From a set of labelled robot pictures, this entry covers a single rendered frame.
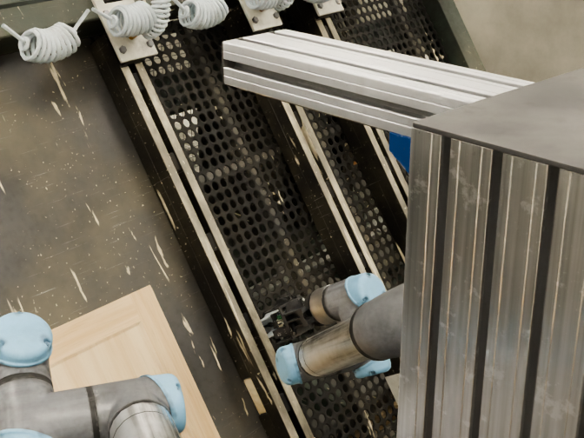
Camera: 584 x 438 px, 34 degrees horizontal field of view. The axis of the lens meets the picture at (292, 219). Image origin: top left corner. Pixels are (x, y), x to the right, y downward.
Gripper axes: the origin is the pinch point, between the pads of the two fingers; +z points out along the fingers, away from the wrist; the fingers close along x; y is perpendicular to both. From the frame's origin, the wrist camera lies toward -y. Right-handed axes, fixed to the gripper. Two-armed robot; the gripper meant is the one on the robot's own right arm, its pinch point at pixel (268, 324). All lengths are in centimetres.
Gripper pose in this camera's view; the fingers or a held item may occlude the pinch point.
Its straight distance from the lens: 213.2
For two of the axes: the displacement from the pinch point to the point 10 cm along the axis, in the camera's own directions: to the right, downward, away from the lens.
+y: -6.6, 3.0, -6.9
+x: 4.2, 9.1, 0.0
